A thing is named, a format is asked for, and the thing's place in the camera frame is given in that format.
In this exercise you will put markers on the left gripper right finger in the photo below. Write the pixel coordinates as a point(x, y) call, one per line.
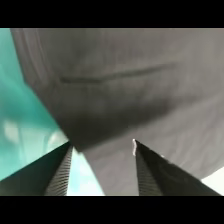
point(160, 178)

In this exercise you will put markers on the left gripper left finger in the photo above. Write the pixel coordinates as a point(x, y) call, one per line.
point(43, 176)

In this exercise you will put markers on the grey garment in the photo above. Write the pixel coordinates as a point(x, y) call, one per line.
point(133, 86)

